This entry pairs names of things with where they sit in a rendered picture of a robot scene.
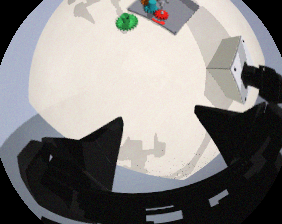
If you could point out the green gear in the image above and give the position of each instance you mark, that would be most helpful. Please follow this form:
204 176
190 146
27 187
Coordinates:
127 21

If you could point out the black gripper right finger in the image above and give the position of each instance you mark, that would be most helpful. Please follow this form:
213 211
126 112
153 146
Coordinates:
229 130

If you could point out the red gear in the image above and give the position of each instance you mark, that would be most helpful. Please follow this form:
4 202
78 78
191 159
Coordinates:
159 16

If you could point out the orange gear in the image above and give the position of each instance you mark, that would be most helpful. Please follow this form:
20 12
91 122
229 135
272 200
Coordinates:
145 2

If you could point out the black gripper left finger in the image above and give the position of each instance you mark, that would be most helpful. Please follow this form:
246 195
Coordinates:
96 154

